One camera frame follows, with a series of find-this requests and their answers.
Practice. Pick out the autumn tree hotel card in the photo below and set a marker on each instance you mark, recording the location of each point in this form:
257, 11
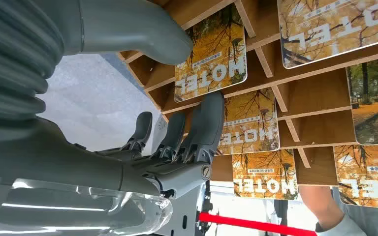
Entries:
368, 179
376, 104
332, 29
265, 176
213, 55
251, 127

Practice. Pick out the black bracket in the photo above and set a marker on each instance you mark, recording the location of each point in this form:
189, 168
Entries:
207, 205

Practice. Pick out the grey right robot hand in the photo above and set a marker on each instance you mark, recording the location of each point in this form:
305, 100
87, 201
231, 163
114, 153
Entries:
78, 163

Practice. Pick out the black post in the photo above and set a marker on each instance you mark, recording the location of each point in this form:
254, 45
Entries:
281, 213

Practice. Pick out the white metal panel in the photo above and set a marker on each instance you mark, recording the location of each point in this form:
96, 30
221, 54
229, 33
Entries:
184, 218

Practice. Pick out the red bar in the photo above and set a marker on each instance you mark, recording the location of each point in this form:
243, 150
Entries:
257, 224

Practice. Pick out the clear plastic cover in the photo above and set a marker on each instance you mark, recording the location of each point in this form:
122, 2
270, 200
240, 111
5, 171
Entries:
78, 216

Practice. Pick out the wooden card rack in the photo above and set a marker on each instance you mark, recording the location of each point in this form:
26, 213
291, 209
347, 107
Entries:
319, 94

